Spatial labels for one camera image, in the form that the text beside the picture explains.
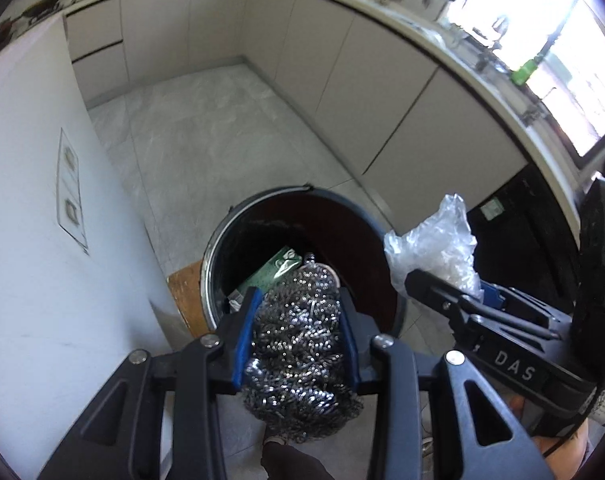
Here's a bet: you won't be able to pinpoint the kitchen window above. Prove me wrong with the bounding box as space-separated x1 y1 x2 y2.
437 0 605 156

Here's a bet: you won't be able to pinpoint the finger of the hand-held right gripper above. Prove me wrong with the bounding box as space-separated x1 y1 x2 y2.
404 268 485 336
480 282 572 345

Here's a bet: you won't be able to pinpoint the person's right hand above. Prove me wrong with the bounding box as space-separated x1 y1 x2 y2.
505 392 591 480

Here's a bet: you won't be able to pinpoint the beige lower kitchen cabinets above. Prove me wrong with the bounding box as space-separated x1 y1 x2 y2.
65 0 528 211

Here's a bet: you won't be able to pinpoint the green white packet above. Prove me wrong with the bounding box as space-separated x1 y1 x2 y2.
235 245 303 301

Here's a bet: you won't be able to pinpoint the steel wool scrubber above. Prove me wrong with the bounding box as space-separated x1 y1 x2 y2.
240 262 363 443

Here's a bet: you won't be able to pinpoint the black plastic bucket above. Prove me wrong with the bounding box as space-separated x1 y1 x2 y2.
201 186 408 341

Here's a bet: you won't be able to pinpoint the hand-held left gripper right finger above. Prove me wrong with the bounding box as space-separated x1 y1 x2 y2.
337 299 554 480

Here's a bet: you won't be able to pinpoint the clear plastic bag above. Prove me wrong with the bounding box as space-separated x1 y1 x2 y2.
383 193 483 301

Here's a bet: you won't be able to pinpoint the black built-in dishwasher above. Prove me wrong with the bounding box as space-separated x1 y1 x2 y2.
465 162 583 306

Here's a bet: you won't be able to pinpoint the green bottle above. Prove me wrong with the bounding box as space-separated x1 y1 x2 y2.
513 57 541 86

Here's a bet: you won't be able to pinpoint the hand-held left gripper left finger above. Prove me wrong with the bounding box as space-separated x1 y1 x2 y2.
36 286 264 480

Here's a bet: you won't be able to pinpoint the person's dark trouser leg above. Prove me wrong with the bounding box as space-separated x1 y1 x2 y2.
260 435 333 480

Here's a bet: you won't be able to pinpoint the island socket panel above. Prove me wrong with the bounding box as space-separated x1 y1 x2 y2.
56 127 89 256

